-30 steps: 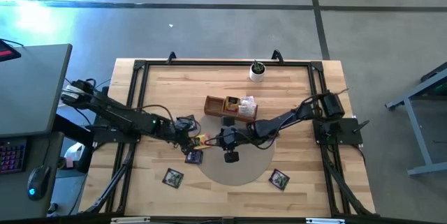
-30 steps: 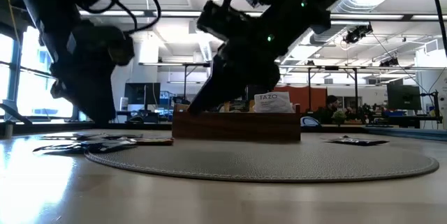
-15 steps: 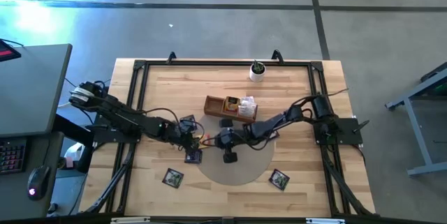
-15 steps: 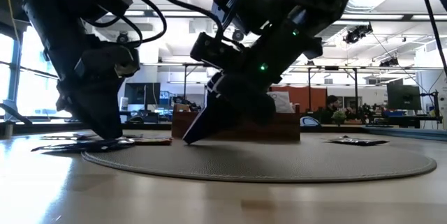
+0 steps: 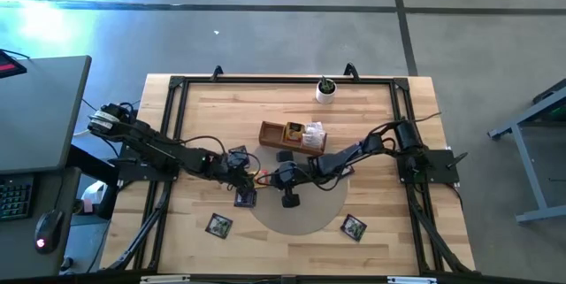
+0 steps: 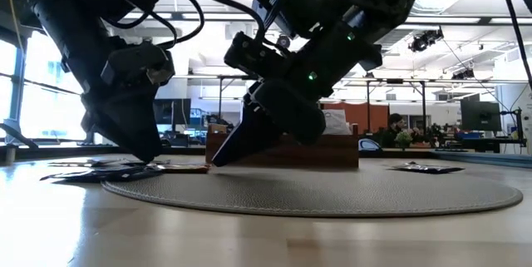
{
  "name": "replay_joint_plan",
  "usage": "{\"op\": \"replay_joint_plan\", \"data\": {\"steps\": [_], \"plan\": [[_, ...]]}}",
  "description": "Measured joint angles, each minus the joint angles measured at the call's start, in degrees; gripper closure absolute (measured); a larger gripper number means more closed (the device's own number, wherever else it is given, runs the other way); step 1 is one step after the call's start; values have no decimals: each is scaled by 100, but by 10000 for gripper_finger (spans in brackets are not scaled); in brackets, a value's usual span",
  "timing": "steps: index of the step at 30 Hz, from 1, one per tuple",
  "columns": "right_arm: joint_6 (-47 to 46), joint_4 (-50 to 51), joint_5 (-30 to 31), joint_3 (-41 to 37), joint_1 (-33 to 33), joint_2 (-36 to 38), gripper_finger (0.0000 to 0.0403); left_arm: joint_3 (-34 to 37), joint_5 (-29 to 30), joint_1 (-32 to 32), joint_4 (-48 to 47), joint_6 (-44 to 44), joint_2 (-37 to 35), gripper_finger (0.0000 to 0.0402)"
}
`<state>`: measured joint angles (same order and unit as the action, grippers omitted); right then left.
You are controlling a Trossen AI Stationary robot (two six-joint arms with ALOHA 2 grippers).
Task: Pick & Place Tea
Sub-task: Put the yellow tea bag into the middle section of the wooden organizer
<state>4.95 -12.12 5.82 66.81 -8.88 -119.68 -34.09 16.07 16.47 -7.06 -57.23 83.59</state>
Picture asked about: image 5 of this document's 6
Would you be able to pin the white pot with green plant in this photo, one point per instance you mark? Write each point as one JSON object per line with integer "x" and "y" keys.
{"x": 326, "y": 98}

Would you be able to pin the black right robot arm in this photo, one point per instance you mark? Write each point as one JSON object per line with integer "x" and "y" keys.
{"x": 340, "y": 160}

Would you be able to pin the grey metal rack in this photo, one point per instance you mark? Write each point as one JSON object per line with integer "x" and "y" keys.
{"x": 529, "y": 164}

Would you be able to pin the dark tea bag packet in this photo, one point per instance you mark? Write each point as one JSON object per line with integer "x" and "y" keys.
{"x": 219, "y": 225}
{"x": 347, "y": 172}
{"x": 239, "y": 155}
{"x": 354, "y": 228}
{"x": 254, "y": 199}

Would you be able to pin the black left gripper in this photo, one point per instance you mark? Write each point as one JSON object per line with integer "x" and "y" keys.
{"x": 234, "y": 173}

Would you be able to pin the orange tea bag packet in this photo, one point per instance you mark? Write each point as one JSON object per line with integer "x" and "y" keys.
{"x": 264, "y": 178}
{"x": 295, "y": 132}

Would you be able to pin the silver metal bracket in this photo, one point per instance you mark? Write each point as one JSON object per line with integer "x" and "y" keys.
{"x": 163, "y": 279}
{"x": 411, "y": 280}

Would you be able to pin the white Tazo tea bag packet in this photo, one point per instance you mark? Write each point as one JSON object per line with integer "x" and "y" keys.
{"x": 314, "y": 135}

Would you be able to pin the white label roll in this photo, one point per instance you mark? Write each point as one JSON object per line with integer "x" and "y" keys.
{"x": 93, "y": 193}

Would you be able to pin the dark grey desk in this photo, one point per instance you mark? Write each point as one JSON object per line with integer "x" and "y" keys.
{"x": 17, "y": 248}

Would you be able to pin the wooden tea organizer box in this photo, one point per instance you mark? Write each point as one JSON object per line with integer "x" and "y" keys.
{"x": 270, "y": 135}

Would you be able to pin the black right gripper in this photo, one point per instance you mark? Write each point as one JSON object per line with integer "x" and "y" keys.
{"x": 292, "y": 178}

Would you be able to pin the backlit computer keyboard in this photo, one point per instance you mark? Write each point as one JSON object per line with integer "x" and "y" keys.
{"x": 15, "y": 197}

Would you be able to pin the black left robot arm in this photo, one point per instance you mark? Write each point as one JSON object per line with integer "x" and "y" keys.
{"x": 155, "y": 147}

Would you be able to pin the black device with red light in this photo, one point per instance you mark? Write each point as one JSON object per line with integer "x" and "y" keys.
{"x": 9, "y": 67}

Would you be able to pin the round grey placemat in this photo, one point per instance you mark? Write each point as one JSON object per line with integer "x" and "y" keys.
{"x": 309, "y": 217}

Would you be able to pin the black computer mouse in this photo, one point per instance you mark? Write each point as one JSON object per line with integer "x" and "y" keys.
{"x": 48, "y": 228}

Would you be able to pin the black aluminium table frame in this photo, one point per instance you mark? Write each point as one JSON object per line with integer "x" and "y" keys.
{"x": 265, "y": 79}

